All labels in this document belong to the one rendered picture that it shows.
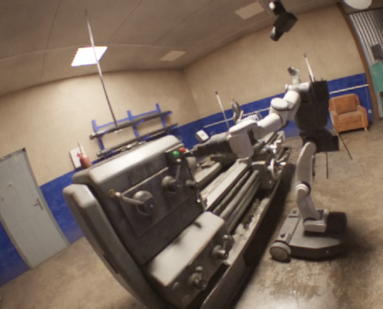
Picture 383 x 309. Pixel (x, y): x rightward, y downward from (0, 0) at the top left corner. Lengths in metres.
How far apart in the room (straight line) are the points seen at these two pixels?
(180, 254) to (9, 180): 3.57
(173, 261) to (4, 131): 3.88
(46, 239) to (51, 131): 2.18
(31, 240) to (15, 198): 0.84
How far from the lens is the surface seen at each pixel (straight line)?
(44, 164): 3.99
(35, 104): 4.29
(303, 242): 1.67
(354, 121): 4.95
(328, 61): 5.57
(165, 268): 0.88
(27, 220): 4.01
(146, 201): 0.75
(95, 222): 0.75
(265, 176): 1.78
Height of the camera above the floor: 1.37
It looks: 10 degrees down
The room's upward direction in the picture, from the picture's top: 20 degrees counter-clockwise
